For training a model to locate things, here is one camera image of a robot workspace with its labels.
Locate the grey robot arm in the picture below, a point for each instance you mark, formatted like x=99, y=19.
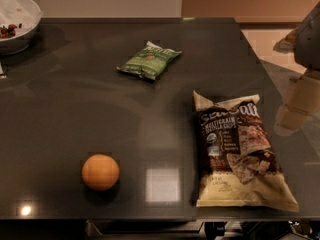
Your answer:
x=307, y=41

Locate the green chip bag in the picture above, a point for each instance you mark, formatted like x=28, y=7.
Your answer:
x=149, y=62

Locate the red snacks in bowl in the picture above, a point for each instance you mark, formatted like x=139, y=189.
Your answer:
x=9, y=31

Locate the brown multigrain chip bag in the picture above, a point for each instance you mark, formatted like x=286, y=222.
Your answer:
x=237, y=163

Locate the white bowl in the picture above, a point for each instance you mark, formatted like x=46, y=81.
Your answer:
x=25, y=12

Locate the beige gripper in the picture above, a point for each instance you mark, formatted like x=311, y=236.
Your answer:
x=308, y=45

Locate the orange fruit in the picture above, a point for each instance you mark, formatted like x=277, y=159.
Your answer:
x=100, y=172

